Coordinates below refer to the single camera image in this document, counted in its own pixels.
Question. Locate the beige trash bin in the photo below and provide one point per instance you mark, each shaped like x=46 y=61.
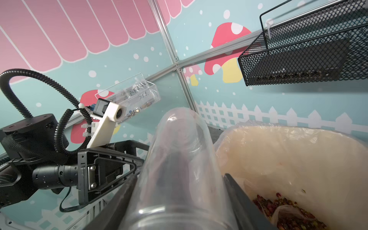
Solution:
x=302 y=166

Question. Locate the black box in basket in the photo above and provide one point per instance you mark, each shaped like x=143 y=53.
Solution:
x=319 y=61

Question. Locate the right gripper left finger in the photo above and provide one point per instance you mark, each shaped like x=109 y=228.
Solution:
x=112 y=215

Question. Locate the clear tea jar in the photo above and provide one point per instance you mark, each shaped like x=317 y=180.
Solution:
x=180 y=186

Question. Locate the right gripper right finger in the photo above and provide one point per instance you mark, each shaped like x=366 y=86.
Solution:
x=246 y=212

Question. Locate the black wire mesh basket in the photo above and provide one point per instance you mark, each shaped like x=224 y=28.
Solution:
x=334 y=21

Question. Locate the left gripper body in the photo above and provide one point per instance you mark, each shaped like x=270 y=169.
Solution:
x=105 y=168

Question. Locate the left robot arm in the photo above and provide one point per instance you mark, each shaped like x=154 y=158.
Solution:
x=38 y=157

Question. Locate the dried rose buds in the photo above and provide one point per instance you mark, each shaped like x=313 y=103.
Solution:
x=285 y=214

